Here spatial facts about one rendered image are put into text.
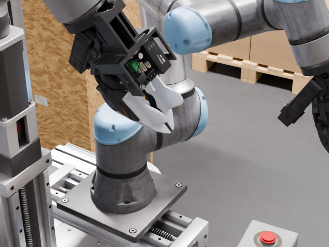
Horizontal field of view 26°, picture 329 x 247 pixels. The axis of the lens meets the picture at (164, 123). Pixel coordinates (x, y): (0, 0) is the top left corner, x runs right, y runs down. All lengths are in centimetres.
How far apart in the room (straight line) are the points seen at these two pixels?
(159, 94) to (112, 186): 67
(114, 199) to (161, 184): 15
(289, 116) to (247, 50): 291
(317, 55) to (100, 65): 40
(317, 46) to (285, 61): 293
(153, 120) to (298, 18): 32
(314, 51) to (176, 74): 49
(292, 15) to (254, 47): 297
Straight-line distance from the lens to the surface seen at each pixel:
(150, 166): 288
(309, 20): 114
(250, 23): 119
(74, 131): 321
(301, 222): 323
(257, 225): 177
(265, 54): 410
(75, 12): 85
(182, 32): 113
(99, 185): 162
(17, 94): 133
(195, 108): 160
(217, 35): 115
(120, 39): 85
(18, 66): 131
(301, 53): 116
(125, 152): 154
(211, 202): 328
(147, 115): 93
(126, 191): 161
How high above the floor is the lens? 209
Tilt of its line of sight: 33 degrees down
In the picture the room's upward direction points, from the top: straight up
